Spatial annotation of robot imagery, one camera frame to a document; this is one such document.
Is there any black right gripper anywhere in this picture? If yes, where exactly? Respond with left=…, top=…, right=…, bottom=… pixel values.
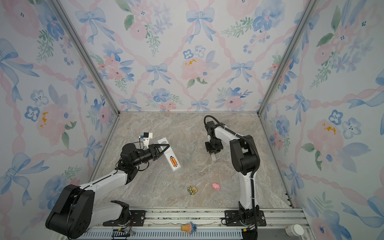
left=204, top=140, right=223, bottom=154

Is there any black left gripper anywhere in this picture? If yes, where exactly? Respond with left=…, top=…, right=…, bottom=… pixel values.
left=132, top=145, right=170, bottom=169

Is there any white battery cover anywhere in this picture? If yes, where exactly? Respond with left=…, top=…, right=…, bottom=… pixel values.
left=211, top=154, right=217, bottom=162

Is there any white remote control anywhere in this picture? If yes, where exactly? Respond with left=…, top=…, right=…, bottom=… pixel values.
left=158, top=138, right=182, bottom=172

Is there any orange AA battery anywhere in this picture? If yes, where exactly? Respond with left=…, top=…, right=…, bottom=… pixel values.
left=170, top=157, right=178, bottom=167
left=170, top=156, right=178, bottom=168

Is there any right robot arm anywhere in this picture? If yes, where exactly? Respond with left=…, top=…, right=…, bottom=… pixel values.
left=204, top=115, right=261, bottom=226

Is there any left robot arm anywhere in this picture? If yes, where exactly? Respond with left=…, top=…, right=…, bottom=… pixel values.
left=45, top=143, right=170, bottom=239

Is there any pink pig toy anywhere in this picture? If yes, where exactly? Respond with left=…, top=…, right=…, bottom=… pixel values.
left=212, top=183, right=221, bottom=191

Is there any red green toy car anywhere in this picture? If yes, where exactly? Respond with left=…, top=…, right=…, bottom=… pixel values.
left=187, top=186, right=197, bottom=195

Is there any orange blue plush toy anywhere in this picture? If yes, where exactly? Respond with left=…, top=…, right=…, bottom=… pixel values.
left=181, top=222, right=197, bottom=235

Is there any white cup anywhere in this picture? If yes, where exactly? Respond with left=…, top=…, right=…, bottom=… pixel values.
left=285, top=224, right=304, bottom=238

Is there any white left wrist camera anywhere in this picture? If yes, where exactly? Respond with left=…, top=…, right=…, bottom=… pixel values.
left=139, top=132, right=153, bottom=149

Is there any black corrugated cable conduit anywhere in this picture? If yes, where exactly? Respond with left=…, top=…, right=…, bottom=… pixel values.
left=203, top=114, right=261, bottom=223

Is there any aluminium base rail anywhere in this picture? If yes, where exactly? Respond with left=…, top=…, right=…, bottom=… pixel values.
left=53, top=208, right=315, bottom=240

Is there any aluminium corner post left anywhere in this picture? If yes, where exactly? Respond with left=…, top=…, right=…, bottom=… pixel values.
left=48, top=0, right=120, bottom=116

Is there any aluminium corner post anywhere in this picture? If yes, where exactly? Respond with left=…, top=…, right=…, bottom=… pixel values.
left=258, top=0, right=318, bottom=118
left=48, top=0, right=120, bottom=116

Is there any aluminium corner post right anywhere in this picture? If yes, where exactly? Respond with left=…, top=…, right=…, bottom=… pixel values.
left=258, top=0, right=318, bottom=118

